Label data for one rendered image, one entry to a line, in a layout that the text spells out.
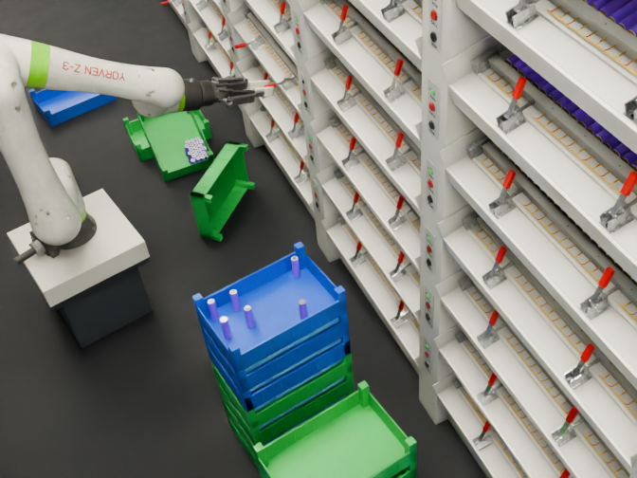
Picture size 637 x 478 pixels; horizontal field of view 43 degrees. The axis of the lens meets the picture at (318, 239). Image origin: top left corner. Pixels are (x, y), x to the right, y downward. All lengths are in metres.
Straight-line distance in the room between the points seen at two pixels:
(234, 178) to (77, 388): 0.97
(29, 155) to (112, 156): 1.26
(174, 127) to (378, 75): 1.53
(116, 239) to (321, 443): 0.91
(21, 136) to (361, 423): 1.05
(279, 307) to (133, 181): 1.35
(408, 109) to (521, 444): 0.77
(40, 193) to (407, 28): 1.03
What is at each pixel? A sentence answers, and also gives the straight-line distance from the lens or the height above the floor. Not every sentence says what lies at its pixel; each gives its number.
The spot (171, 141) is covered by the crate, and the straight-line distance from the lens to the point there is 3.22.
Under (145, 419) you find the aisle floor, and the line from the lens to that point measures 2.44.
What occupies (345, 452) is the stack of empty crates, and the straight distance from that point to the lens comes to 1.91.
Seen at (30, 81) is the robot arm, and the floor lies 0.88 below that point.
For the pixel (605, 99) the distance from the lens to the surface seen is 1.15.
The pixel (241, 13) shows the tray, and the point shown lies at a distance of 2.90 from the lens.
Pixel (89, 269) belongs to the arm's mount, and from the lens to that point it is 2.39.
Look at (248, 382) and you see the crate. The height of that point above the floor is 0.43.
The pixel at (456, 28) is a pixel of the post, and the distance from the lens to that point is 1.45.
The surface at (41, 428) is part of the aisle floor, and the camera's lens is 2.53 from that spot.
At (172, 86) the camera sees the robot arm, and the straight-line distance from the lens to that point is 2.23.
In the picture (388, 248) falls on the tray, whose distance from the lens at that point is 2.25.
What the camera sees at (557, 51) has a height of 1.32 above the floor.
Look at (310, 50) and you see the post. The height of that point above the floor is 0.81.
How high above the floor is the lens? 1.97
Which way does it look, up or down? 45 degrees down
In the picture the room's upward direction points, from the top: 7 degrees counter-clockwise
